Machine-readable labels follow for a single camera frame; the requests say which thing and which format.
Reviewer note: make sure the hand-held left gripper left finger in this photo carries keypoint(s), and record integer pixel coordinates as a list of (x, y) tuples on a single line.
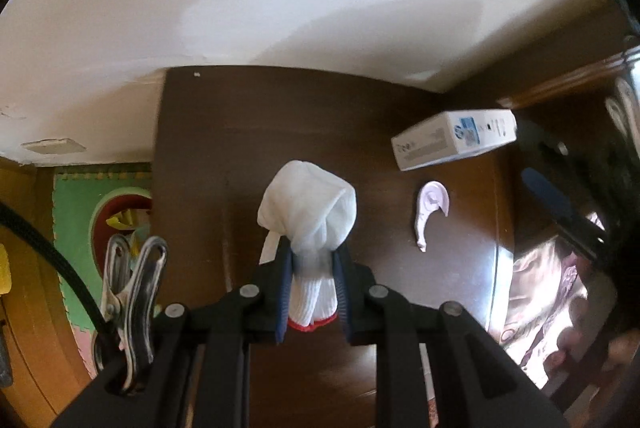
[(284, 288)]

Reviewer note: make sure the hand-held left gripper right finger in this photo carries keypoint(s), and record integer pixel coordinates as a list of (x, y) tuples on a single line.
[(342, 293)]

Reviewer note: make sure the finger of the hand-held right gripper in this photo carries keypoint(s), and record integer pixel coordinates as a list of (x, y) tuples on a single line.
[(545, 193), (550, 145)]

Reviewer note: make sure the white sock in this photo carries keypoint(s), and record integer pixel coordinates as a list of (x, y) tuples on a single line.
[(305, 203)]

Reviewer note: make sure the colourful printed packet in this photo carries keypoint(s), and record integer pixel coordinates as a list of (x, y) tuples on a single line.
[(125, 220)]

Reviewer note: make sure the brown wooden bed headboard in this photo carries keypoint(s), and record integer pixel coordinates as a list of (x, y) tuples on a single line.
[(560, 85)]

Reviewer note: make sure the silver metal spring clip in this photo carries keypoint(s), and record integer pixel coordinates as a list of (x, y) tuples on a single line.
[(140, 298), (620, 112)]

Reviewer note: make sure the white blue box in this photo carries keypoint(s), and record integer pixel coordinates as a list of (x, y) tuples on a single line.
[(450, 140)]

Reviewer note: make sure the pink checked bedsheet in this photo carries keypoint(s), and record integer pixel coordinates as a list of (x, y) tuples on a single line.
[(530, 303)]

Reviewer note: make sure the pale pink plastic hook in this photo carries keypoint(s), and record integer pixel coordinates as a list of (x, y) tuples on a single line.
[(430, 198)]

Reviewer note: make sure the dark wooden nightstand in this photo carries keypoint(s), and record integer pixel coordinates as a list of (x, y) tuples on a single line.
[(210, 132)]

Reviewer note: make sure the green foam mat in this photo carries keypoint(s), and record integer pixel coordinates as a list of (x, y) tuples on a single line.
[(75, 208)]

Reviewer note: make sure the yellow cloth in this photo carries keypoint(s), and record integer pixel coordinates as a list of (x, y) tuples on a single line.
[(4, 268)]

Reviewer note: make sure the white wall socket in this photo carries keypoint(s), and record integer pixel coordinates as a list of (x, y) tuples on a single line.
[(52, 145)]

